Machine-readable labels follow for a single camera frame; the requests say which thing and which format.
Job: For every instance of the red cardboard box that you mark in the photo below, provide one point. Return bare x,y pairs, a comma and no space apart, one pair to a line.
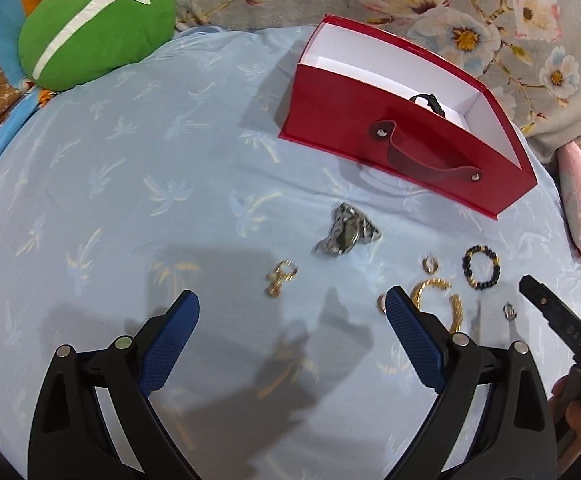
330,110

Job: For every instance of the black wrist watch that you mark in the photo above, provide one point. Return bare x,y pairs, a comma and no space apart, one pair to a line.
433,101

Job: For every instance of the light blue palm-print sheet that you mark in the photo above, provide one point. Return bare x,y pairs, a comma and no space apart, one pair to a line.
120,185

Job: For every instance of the gold pendant earring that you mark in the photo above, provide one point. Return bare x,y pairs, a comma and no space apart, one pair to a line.
273,276

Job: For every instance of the small gold hoop earring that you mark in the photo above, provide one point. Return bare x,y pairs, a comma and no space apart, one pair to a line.
424,263

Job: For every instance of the silver metal wrist watch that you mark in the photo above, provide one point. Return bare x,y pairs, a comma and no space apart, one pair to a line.
343,232

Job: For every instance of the green pillow with white stripe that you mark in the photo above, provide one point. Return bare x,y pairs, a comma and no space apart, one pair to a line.
110,35

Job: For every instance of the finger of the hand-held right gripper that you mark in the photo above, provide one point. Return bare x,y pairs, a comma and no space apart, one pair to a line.
570,332

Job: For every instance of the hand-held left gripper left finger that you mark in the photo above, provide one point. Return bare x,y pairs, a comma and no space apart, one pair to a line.
170,342

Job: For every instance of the person's right hand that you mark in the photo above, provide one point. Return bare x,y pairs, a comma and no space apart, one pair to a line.
577,417

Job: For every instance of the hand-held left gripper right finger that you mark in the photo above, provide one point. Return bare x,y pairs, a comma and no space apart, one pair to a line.
413,340

